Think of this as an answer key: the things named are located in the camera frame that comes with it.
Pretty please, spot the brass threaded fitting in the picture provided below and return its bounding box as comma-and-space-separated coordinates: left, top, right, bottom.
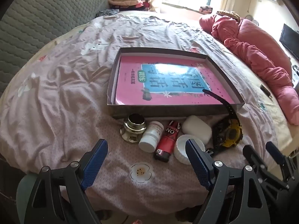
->
120, 113, 147, 143

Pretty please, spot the grey quilted headboard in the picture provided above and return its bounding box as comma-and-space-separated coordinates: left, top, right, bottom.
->
0, 0, 109, 98

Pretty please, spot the black television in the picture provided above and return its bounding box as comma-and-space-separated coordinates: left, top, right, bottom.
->
279, 23, 299, 60

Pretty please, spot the pile of folded clothes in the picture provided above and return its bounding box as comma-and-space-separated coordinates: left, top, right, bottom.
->
110, 0, 152, 12

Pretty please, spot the small black stick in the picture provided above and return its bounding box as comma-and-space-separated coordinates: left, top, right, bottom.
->
260, 85, 273, 98

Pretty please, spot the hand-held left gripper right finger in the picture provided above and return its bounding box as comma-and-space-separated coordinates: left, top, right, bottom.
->
185, 138, 271, 224

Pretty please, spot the pink printed bed sheet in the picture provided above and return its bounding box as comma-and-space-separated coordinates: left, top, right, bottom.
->
0, 10, 290, 217

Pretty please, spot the pink quilt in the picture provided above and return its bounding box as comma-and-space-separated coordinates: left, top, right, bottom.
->
199, 10, 299, 125

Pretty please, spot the dark patterned cloth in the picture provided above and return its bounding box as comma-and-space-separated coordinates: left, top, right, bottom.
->
96, 9, 119, 18

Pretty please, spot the yellow and black wristwatch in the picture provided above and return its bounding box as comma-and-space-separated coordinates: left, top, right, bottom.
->
203, 89, 244, 155

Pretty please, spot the shallow grey cardboard box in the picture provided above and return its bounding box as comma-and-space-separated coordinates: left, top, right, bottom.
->
107, 47, 245, 119

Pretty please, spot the pink exercise book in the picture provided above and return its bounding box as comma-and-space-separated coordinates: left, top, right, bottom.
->
115, 55, 235, 105

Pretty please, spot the white electric fan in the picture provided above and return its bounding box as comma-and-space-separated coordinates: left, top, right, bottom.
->
245, 15, 260, 26

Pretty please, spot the brown knitted cloth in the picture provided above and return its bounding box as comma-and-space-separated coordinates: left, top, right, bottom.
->
216, 10, 241, 20

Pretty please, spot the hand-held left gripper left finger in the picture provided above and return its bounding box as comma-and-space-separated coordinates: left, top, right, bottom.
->
23, 138, 109, 224

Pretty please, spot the white pill bottle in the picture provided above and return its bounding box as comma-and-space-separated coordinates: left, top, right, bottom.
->
138, 121, 164, 153

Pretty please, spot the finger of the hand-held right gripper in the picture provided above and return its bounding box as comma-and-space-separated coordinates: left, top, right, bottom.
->
266, 141, 299, 203
242, 145, 299, 224

